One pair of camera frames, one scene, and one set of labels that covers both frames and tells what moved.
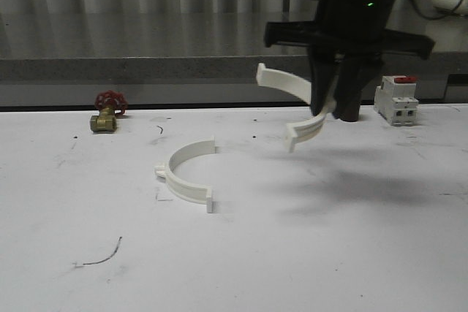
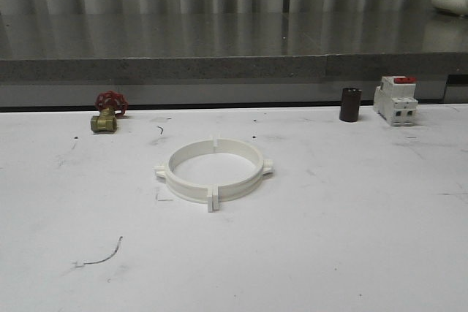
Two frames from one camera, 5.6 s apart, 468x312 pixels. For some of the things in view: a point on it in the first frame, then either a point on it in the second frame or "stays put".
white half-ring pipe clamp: [180, 187] stays put
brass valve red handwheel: [111, 104] stays put
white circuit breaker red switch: [395, 99] stays put
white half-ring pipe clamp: [295, 134] → [230, 191]
